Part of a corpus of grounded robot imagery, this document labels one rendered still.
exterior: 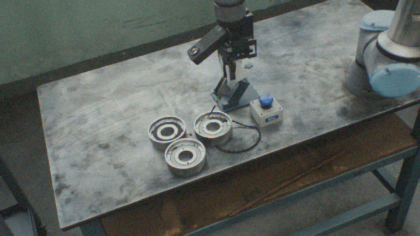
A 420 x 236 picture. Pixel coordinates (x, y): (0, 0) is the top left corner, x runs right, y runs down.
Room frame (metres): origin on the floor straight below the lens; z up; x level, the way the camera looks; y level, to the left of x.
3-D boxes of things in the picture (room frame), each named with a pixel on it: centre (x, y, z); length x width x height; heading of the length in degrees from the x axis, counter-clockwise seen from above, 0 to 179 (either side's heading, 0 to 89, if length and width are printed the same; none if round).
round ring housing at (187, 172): (0.80, 0.07, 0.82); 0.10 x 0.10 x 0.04
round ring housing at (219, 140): (0.90, -0.01, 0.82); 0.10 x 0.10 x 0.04
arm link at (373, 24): (1.02, -0.49, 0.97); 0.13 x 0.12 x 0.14; 171
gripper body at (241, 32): (0.96, -0.09, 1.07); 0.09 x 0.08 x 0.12; 105
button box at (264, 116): (0.94, -0.17, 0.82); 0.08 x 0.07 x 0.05; 106
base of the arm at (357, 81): (1.03, -0.49, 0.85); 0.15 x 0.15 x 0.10
